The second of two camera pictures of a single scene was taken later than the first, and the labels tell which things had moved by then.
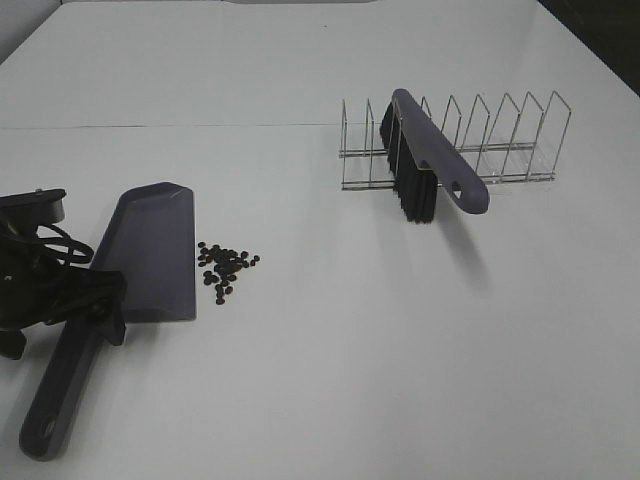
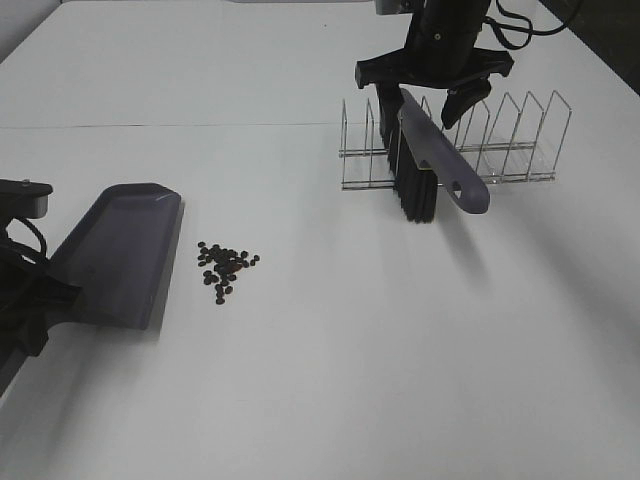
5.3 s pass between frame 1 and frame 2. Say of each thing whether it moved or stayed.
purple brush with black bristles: stayed
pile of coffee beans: stayed
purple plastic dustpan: moved
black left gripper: moved
